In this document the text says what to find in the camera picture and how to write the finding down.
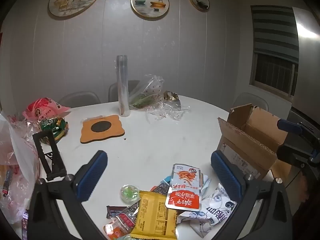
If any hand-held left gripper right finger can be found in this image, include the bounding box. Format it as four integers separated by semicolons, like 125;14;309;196
211;150;293;240

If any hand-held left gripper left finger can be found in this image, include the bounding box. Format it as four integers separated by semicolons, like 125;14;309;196
26;150;108;240

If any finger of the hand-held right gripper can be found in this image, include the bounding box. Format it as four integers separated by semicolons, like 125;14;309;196
276;142;313;167
277;119;320;142

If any brown cardboard box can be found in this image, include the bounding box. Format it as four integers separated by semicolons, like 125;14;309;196
216;103;292;180

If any orange duck foot packet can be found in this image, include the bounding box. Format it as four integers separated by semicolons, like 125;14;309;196
104;224;132;240

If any blue cracker packet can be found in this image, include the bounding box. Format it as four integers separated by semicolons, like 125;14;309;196
162;172;212;196

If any green jelly cup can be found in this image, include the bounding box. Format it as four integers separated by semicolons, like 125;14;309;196
120;184;141;203

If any white blue printed snack packet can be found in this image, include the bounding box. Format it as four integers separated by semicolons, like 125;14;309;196
176;183;237;238

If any brown chocolate bar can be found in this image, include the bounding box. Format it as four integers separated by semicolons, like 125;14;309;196
106;205;128;218

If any red and white snack packet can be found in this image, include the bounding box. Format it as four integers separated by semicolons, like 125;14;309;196
165;164;202;210

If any grey chair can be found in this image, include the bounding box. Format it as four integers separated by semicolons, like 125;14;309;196
108;80;140;103
58;91;101;108
232;92;270;112

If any wooden trivet with dark centre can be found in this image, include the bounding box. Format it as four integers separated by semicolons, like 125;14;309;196
80;114;125;144

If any black phone stand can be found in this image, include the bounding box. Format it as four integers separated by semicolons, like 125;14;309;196
32;131;67;182

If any barred window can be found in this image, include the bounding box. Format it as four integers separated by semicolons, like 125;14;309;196
249;52;299;102

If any red sesame snack packet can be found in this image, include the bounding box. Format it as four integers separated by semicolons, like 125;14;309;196
114;201;140;233

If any green snack packet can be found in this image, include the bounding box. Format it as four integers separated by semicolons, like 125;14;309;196
40;118;69;144

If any dark speckled snack packet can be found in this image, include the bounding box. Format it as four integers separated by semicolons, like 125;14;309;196
150;181;173;196

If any silver refrigerator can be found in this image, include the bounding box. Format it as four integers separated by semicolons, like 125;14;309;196
291;6;320;123

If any yellow snack packet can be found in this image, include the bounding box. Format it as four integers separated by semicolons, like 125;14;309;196
130;191;178;240

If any translucent plastic bag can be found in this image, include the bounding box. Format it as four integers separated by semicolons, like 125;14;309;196
0;112;42;224

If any pink plastic bag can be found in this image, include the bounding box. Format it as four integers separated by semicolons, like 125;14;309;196
22;97;71;121

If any crumpled clear plastic wrap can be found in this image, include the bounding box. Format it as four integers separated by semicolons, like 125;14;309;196
146;102;190;123

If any gold foil wrapper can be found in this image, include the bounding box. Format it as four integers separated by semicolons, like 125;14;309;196
163;91;182;110

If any clear film roll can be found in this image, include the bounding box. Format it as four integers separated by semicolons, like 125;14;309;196
115;54;131;117

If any striped window blind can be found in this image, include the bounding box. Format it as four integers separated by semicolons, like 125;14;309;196
251;5;300;65

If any clear bag with greens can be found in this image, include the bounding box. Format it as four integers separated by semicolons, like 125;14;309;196
128;74;165;110

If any small round wall picture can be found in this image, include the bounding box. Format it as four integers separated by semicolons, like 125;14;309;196
189;0;210;12

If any medium round wall picture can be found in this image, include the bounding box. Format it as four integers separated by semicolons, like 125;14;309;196
131;0;170;20

